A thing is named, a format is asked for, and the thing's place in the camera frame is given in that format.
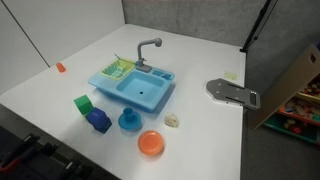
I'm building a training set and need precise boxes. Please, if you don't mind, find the blue plastic cup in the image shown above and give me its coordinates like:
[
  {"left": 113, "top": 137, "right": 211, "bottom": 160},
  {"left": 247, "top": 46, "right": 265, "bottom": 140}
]
[{"left": 122, "top": 106, "right": 134, "bottom": 123}]

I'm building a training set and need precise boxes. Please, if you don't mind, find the orange plastic cup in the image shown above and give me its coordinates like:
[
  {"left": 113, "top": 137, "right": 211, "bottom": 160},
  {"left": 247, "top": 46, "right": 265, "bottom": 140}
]
[{"left": 55, "top": 62, "right": 67, "bottom": 74}]

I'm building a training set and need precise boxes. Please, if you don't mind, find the light blue toy sink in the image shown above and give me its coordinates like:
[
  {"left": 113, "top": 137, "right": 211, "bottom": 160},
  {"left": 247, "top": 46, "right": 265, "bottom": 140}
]
[{"left": 87, "top": 58, "right": 177, "bottom": 113}]

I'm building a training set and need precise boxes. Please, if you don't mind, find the blue plastic plate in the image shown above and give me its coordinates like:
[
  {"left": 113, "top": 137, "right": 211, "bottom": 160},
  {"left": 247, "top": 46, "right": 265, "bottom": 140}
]
[{"left": 117, "top": 109, "right": 143, "bottom": 132}]

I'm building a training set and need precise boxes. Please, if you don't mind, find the gray metal mounting plate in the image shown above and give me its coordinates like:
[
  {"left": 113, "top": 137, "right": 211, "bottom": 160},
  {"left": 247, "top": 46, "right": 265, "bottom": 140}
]
[{"left": 205, "top": 77, "right": 261, "bottom": 111}]

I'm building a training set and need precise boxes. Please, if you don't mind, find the cream toy soap bottle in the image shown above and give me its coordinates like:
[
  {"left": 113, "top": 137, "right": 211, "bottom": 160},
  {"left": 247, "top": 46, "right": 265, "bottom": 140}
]
[{"left": 163, "top": 111, "right": 180, "bottom": 128}]

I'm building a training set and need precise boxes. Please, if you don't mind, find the gray toy faucet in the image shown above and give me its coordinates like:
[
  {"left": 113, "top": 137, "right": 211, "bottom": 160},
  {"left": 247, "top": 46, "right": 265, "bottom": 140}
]
[{"left": 134, "top": 37, "right": 163, "bottom": 73}]

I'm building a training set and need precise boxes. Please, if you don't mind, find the yellow-green dish rack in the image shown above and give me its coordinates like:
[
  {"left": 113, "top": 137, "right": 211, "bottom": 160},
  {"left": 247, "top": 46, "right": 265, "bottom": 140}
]
[{"left": 99, "top": 58, "right": 137, "bottom": 81}]

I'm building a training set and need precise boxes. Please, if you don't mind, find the orange plastic bowl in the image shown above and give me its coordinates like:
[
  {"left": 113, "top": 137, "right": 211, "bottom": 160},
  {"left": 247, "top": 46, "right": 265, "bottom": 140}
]
[{"left": 137, "top": 129, "right": 165, "bottom": 157}]

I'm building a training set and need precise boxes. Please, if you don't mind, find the dark blue toy cube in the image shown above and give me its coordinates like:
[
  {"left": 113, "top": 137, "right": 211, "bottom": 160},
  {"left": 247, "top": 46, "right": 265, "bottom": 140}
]
[{"left": 85, "top": 107, "right": 113, "bottom": 135}]

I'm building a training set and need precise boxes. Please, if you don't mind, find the yellow sticky note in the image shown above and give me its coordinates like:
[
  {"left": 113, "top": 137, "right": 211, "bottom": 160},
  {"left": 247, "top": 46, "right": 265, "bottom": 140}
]
[{"left": 223, "top": 71, "right": 238, "bottom": 81}]

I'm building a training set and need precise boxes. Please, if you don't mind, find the green toy cube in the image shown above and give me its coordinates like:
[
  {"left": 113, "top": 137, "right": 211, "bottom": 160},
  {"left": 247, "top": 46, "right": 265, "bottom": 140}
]
[{"left": 73, "top": 94, "right": 94, "bottom": 116}]

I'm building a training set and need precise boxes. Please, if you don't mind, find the black vertical pole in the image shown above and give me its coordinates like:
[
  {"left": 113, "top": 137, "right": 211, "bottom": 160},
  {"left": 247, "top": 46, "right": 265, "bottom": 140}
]
[{"left": 239, "top": 0, "right": 278, "bottom": 54}]

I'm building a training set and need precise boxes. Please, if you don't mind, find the wooden toy storage shelf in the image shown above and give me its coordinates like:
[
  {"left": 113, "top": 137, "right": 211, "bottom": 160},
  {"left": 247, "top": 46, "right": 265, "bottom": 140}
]
[{"left": 248, "top": 39, "right": 320, "bottom": 146}]

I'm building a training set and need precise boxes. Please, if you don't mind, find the black equipment beside table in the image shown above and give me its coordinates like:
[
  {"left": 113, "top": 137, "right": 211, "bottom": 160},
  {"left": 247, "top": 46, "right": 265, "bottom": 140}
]
[{"left": 0, "top": 124, "right": 101, "bottom": 180}]

